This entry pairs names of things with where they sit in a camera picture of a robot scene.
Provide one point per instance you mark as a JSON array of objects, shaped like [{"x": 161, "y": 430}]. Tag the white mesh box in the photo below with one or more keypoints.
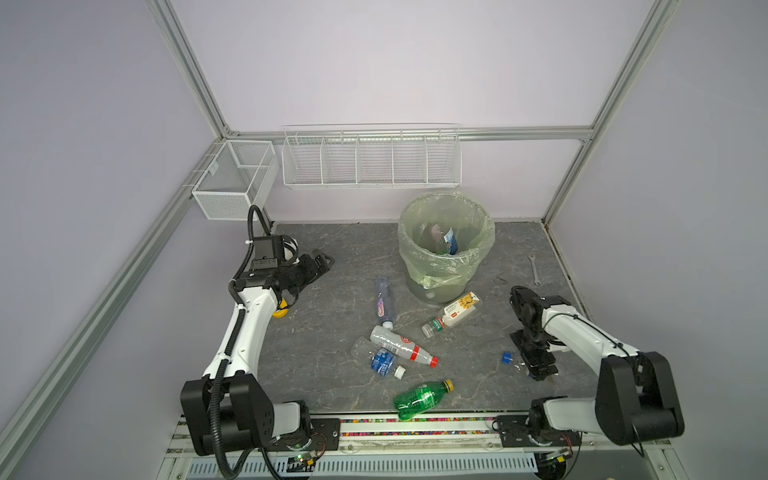
[{"x": 240, "y": 174}]

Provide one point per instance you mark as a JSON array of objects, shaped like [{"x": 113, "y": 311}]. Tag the tall blue cap clear bottle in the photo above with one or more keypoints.
[{"x": 440, "y": 241}]

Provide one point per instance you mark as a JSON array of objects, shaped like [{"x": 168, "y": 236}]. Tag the blue label white cap bottle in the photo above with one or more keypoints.
[{"x": 377, "y": 359}]

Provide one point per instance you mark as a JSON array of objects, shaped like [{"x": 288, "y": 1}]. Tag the flower label tea bottle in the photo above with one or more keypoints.
[{"x": 452, "y": 314}]

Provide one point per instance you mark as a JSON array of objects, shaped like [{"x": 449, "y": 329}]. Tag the silver wrench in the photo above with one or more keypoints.
[{"x": 535, "y": 274}]

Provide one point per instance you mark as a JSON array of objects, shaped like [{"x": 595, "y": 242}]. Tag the yellow tape measure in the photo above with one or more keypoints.
[{"x": 279, "y": 311}]

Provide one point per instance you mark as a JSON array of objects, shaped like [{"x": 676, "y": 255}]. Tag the blue cap pepsi bottle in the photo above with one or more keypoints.
[{"x": 509, "y": 359}]

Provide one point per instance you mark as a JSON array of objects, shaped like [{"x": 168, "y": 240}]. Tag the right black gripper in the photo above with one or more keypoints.
[{"x": 541, "y": 359}]

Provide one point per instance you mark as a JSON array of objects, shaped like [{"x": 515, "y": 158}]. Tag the purple label clear bottle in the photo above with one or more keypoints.
[{"x": 385, "y": 303}]

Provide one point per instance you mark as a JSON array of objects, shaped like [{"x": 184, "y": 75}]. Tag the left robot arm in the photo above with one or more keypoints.
[{"x": 228, "y": 412}]

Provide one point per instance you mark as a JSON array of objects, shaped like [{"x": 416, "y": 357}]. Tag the green bottle yellow cap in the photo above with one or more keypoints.
[{"x": 421, "y": 398}]

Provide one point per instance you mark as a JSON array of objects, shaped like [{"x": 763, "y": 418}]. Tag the red cap white bottle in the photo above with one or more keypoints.
[{"x": 402, "y": 346}]

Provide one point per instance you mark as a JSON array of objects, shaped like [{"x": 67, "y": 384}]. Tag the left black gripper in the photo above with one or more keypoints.
[{"x": 312, "y": 271}]

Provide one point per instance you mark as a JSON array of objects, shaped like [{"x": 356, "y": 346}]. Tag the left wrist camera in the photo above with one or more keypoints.
[{"x": 271, "y": 252}]

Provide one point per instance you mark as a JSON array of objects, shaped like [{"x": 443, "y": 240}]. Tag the bin with green bag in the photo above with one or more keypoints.
[{"x": 439, "y": 279}]

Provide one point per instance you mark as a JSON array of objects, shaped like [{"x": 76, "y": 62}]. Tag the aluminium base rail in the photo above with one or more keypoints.
[{"x": 435, "y": 444}]

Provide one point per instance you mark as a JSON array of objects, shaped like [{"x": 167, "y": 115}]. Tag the white wire rack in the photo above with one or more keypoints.
[{"x": 389, "y": 156}]

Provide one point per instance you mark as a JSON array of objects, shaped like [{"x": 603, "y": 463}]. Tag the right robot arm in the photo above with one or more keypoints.
[{"x": 636, "y": 399}]

